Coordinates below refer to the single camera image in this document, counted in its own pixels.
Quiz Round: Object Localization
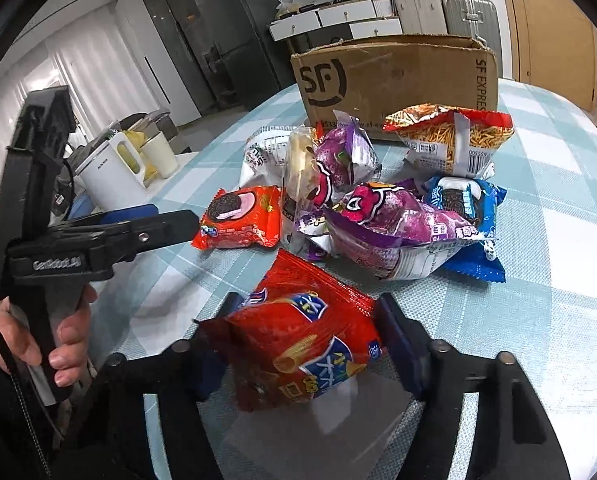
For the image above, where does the white electric kettle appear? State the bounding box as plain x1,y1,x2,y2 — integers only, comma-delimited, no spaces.
73,130,146,211

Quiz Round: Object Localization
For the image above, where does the orange stick snack bag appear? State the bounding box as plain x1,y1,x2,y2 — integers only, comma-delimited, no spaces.
385,104,514,180

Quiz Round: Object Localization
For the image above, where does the small purple snack bag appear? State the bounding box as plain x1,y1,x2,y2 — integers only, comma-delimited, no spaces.
313,110,382,207

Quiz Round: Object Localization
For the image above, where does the clear wrapped pastry packet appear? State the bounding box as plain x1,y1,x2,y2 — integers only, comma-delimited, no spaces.
281,127,329,256

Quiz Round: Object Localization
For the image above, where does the red cracker packet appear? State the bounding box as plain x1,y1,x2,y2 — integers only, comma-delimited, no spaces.
198,249,384,412

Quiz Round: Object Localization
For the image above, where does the black cable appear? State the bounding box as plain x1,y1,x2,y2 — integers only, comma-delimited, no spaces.
0,305,59,480

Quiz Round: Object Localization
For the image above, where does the grey refrigerator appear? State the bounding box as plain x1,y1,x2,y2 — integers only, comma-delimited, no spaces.
193,0,292,111

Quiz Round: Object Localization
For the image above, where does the yellow cloth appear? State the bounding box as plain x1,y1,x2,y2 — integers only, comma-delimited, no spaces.
122,130,158,186

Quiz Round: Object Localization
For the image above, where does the large purple snack bag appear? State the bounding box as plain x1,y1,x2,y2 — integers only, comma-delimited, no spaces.
323,182,484,281

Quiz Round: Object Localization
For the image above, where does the silver suitcase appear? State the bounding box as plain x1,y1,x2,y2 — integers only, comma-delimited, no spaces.
443,0,502,56

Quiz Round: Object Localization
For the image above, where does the beige suitcase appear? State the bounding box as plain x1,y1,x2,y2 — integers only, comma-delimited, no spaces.
393,0,447,36

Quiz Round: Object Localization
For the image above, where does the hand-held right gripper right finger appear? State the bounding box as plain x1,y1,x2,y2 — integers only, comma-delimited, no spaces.
376,294,572,480

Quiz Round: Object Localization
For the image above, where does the red cookie packet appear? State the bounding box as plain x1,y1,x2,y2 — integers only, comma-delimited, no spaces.
192,185,282,251

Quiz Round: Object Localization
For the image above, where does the blue plaid tablecloth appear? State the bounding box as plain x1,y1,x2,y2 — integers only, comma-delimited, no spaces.
86,77,597,480

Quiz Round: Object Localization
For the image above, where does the grey container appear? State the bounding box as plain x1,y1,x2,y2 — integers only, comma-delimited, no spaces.
114,110,177,142

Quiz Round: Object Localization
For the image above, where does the blue cookie packet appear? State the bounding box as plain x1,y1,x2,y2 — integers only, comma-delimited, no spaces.
423,176,508,283

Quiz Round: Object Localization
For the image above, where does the person's left hand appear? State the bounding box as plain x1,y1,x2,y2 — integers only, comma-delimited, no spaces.
0,299,99,386

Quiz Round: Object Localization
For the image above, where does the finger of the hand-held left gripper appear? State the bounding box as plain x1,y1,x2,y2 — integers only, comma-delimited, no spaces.
61,204,158,231
86,210,200,263

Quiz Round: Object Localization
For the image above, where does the wooden door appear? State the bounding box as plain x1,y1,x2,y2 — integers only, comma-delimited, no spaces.
496,0,597,111

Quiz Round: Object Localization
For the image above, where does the white drawer unit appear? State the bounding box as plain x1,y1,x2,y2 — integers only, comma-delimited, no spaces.
268,0,404,42

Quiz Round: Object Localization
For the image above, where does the white snack bag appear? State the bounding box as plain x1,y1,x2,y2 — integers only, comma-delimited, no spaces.
242,125,299,191

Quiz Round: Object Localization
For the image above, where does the white cup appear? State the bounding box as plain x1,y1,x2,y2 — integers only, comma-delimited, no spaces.
141,132,179,179

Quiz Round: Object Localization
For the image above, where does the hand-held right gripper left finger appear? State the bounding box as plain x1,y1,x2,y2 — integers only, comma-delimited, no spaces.
48,292,244,480

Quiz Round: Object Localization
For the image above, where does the brown cardboard box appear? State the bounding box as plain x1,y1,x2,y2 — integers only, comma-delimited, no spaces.
291,35,499,143

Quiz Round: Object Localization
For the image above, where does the dark glass cabinet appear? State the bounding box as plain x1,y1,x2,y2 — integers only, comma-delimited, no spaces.
148,0,214,113

